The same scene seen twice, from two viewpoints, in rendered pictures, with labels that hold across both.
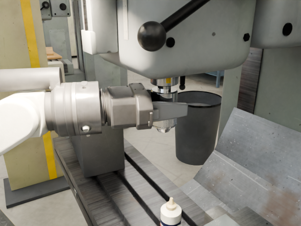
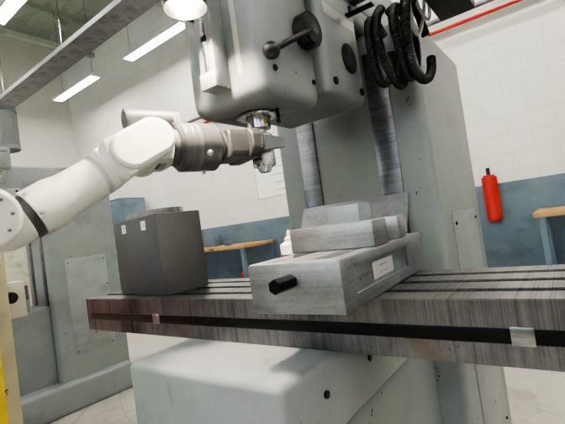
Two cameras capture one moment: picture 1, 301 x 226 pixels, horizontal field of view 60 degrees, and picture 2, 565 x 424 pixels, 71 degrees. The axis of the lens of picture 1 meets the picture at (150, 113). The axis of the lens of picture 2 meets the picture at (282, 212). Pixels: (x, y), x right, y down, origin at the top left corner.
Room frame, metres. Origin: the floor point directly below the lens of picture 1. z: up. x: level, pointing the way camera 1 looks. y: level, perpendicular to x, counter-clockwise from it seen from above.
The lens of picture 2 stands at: (-0.31, 0.27, 1.08)
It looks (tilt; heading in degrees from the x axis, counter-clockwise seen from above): 2 degrees up; 337
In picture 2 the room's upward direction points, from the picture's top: 8 degrees counter-clockwise
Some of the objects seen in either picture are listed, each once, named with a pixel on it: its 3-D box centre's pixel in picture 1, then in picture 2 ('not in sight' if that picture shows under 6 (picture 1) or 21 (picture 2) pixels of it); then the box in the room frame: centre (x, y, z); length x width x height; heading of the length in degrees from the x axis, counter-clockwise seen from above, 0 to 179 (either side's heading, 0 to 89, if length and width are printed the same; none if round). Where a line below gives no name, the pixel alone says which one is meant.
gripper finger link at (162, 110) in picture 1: (169, 111); (272, 141); (0.39, -0.03, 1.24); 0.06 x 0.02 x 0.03; 102
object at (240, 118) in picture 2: not in sight; (257, 116); (0.43, -0.02, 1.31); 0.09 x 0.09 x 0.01
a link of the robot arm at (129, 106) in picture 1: (111, 107); (221, 148); (0.42, 0.07, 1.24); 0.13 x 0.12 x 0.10; 12
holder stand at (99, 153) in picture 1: (94, 127); (159, 251); (0.74, 0.17, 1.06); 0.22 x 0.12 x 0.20; 24
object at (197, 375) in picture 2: not in sight; (291, 355); (0.43, -0.02, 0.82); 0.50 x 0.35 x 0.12; 120
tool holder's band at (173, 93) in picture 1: (164, 92); not in sight; (0.43, -0.02, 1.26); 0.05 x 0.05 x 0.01
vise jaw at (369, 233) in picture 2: not in sight; (337, 235); (0.26, -0.06, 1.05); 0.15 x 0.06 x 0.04; 32
